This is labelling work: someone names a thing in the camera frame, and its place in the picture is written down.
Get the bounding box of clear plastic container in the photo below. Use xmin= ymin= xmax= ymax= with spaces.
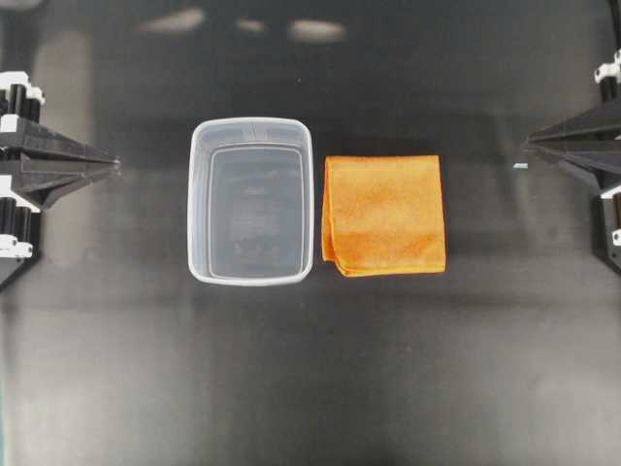
xmin=187 ymin=116 xmax=314 ymax=286

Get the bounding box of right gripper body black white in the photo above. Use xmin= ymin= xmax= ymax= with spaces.
xmin=591 ymin=49 xmax=620 ymax=272

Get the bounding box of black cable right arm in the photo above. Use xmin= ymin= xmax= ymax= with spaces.
xmin=609 ymin=0 xmax=621 ymax=52

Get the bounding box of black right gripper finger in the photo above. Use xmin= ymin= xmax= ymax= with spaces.
xmin=522 ymin=143 xmax=620 ymax=192
xmin=526 ymin=101 xmax=620 ymax=145

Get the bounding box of folded orange towel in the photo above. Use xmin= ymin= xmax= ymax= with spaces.
xmin=321 ymin=155 xmax=446 ymax=278

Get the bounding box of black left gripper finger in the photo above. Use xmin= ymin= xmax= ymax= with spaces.
xmin=19 ymin=162 xmax=119 ymax=210
xmin=14 ymin=119 xmax=119 ymax=165

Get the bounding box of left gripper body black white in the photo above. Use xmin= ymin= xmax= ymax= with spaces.
xmin=1 ymin=71 xmax=45 ymax=289

